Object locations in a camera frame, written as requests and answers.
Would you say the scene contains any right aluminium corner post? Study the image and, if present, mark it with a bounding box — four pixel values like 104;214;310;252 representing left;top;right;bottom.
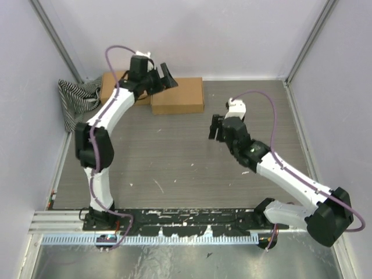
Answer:
285;0;338;86

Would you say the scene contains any left aluminium corner post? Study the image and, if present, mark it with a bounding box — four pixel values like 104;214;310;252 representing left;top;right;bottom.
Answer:
29;0;83;83

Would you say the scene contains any aluminium front frame rail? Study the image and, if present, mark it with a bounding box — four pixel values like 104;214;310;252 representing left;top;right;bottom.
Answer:
28;208;345;233

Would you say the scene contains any folded brown cardboard box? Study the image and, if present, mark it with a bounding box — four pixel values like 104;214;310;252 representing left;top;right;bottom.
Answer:
100;70;153;107

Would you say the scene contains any white slotted cable duct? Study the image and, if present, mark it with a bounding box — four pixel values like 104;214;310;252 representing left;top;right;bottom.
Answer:
42;234;259;245

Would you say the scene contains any brown cardboard box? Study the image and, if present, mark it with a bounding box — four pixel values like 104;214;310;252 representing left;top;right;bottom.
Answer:
100;70;153;107
151;77;205;115

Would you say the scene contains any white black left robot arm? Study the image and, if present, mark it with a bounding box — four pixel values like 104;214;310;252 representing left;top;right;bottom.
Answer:
74;53;178;231

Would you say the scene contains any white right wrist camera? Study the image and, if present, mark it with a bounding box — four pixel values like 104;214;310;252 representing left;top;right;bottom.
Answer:
224;98;246;120

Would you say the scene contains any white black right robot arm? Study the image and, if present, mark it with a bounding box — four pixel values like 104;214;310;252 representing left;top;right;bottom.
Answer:
209;115;354;247

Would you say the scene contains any striped black white cloth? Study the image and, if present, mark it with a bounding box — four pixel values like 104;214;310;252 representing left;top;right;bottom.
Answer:
58;76;102;133

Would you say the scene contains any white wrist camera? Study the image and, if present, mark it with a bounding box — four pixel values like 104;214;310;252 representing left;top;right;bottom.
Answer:
135;51;156;71
224;98;246;120

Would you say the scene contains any aluminium corner post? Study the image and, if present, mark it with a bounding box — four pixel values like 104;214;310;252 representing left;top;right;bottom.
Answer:
29;0;83;83
285;0;338;86

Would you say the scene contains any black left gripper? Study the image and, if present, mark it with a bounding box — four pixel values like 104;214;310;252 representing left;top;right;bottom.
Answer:
142;63;178;96

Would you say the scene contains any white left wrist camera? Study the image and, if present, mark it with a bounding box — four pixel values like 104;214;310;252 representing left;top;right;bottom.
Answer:
135;51;156;71

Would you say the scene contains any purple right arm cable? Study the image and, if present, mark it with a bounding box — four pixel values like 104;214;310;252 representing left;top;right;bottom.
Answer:
229;90;366;251

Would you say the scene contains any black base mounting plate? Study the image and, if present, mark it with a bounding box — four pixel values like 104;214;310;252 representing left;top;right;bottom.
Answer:
83;208;274;237

